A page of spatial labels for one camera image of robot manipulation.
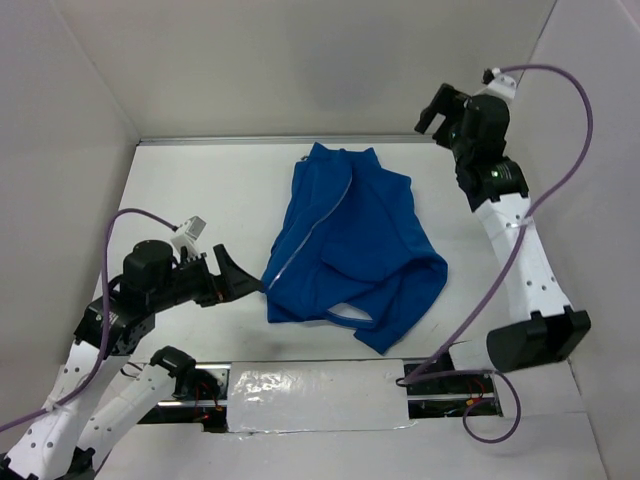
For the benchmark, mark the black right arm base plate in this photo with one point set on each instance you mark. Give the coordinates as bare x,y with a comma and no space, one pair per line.
449,397

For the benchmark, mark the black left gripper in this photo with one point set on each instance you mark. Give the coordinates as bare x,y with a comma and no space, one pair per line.
236,282

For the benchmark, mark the blue zip jacket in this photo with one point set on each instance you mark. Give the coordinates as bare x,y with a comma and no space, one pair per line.
352,250

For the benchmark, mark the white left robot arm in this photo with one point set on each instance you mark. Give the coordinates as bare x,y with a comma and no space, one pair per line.
75,433

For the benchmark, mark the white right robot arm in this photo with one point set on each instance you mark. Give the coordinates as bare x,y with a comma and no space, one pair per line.
543,327

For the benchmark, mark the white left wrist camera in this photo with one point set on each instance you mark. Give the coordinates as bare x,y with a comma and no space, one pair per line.
187,235

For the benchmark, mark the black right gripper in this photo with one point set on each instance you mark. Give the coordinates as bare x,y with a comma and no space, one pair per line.
449,102

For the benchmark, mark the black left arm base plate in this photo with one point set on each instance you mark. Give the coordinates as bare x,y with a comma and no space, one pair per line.
204,404

